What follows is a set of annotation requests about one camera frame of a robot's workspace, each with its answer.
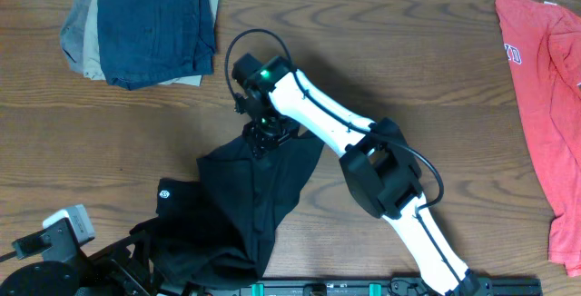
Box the red t-shirt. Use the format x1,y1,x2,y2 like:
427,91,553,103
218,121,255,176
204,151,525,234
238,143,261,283
495,0,580,277

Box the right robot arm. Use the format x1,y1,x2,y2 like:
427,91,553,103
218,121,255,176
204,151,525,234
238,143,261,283
231,54,481,295

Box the grey folded trousers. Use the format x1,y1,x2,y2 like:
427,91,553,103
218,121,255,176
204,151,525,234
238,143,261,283
59,0,92,74

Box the black t-shirt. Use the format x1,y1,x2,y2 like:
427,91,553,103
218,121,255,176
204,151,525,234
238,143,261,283
131,132,324,290

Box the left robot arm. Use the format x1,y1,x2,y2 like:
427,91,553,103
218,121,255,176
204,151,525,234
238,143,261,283
1,218,162,296

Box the navy folded trousers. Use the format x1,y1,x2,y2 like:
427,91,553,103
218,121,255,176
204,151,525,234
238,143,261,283
96,0,217,92

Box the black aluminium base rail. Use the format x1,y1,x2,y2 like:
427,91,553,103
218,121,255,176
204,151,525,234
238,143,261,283
196,276,544,296

